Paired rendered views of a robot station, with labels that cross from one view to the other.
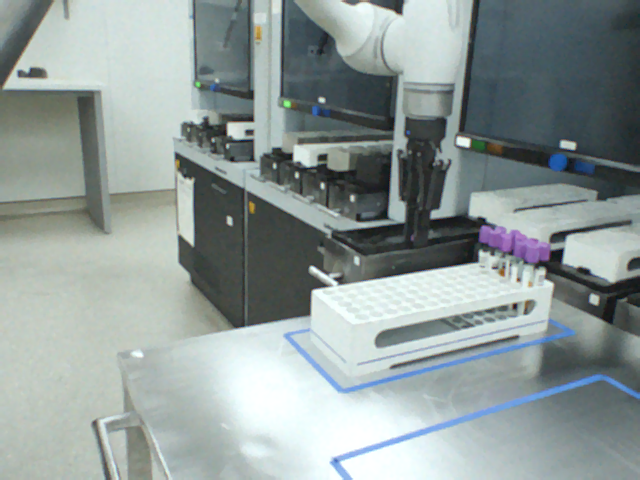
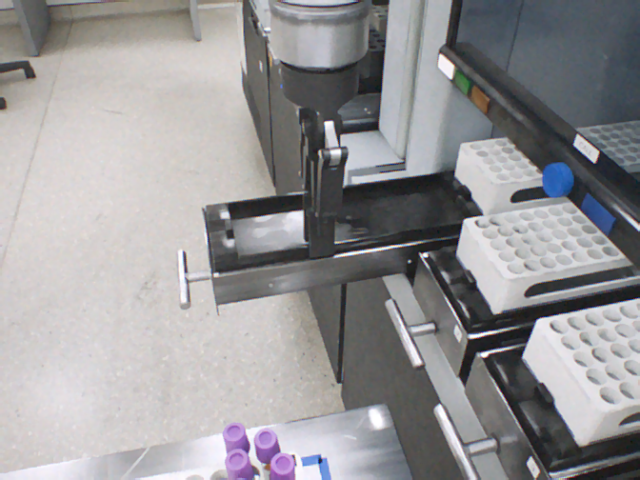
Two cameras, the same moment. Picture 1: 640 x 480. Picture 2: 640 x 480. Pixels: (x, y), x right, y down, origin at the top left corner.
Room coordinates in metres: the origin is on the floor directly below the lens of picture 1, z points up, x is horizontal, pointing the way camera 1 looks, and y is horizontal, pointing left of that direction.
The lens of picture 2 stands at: (0.62, -0.31, 1.25)
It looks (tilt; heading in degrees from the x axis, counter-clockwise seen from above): 41 degrees down; 17
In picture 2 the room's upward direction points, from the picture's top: straight up
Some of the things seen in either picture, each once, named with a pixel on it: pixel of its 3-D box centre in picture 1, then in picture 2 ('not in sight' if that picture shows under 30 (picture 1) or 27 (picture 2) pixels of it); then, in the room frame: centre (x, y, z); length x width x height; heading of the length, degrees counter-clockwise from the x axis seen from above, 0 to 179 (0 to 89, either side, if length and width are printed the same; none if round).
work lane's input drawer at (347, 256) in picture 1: (470, 238); (443, 218); (1.23, -0.31, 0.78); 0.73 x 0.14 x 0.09; 121
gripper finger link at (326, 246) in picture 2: (421, 228); (321, 231); (1.08, -0.18, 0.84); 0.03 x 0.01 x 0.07; 121
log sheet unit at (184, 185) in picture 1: (183, 207); (238, 32); (2.69, 0.66, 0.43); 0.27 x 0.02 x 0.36; 31
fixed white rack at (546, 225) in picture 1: (570, 227); (594, 248); (1.15, -0.48, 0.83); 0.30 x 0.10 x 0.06; 121
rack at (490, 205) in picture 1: (533, 206); (570, 169); (1.32, -0.46, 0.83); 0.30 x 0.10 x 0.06; 121
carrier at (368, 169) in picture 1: (370, 170); (365, 55); (1.58, -0.11, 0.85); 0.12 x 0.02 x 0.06; 31
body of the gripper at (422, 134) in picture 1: (423, 142); (319, 100); (1.09, -0.17, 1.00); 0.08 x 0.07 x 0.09; 31
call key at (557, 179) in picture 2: (558, 162); (557, 180); (1.05, -0.40, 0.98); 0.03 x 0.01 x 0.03; 31
